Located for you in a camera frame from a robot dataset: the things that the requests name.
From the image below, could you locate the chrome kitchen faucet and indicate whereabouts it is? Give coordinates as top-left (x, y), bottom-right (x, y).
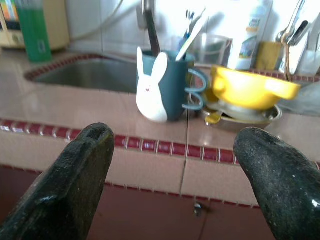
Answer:
top-left (274, 0), bottom-right (313, 47)

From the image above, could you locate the steel bowl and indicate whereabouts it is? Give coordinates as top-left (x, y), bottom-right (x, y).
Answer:
top-left (201, 102), bottom-right (283, 130)

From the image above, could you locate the green dish soap bottle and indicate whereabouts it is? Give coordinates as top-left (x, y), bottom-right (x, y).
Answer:
top-left (14, 0), bottom-right (53, 63)

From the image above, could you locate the clear plastic bucket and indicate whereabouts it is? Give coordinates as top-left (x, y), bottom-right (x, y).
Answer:
top-left (194, 33), bottom-right (235, 66)

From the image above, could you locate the mustard yellow sponge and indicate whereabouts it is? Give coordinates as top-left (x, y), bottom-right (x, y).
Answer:
top-left (254, 41), bottom-right (285, 72)

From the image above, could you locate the beige water filter appliance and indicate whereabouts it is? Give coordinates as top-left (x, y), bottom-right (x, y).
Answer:
top-left (0, 0), bottom-right (71, 52)

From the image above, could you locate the thin white hose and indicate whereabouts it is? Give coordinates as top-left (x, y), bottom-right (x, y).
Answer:
top-left (69, 0), bottom-right (126, 42)

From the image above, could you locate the yellow plastic bowl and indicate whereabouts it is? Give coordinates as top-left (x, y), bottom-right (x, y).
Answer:
top-left (203, 65), bottom-right (302, 111)

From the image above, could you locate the brown string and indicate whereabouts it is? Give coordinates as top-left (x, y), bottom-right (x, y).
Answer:
top-left (282, 32), bottom-right (292, 81)

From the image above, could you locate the blue toothbrush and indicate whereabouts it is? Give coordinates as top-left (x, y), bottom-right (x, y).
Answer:
top-left (185, 9), bottom-right (196, 41)

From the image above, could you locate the teal rabbit mug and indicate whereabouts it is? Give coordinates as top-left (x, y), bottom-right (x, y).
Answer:
top-left (135, 46), bottom-right (209, 123)

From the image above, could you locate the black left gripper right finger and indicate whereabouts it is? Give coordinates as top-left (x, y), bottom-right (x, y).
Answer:
top-left (233, 126), bottom-right (320, 240)

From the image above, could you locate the white detergent bottle yellow cap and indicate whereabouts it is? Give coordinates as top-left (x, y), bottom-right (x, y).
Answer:
top-left (227, 0), bottom-right (273, 71)

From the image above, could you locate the white green toothbrush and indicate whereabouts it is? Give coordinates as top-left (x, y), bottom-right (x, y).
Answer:
top-left (174, 7), bottom-right (207, 62)

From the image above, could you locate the small steel sink basin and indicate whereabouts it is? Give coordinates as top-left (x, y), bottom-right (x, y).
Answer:
top-left (23, 53), bottom-right (141, 95)

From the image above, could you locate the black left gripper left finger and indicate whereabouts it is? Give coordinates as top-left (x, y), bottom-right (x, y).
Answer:
top-left (0, 122), bottom-right (115, 240)

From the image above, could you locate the cabinet door knob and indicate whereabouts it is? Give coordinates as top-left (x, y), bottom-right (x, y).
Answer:
top-left (193, 202), bottom-right (204, 217)

